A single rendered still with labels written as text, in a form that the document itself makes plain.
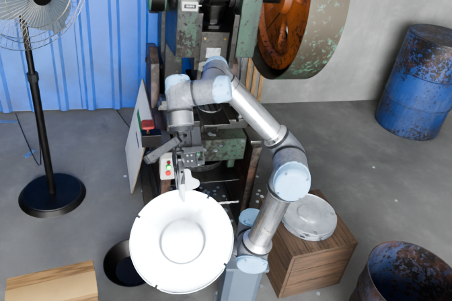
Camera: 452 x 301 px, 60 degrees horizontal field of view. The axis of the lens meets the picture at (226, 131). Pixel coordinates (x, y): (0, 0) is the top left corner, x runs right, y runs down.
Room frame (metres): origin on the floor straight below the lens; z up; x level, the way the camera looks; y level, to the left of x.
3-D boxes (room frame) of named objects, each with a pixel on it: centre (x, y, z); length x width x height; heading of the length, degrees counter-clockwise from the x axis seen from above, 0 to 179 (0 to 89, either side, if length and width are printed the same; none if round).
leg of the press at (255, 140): (2.12, -0.06, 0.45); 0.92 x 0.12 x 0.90; 20
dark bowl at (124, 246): (1.29, 0.38, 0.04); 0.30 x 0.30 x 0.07
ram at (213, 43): (1.86, 0.13, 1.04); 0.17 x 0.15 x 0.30; 20
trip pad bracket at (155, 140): (1.58, 0.36, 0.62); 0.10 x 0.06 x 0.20; 110
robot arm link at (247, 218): (1.14, -0.16, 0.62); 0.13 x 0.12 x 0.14; 1
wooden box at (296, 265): (1.50, -0.49, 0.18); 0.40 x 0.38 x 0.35; 24
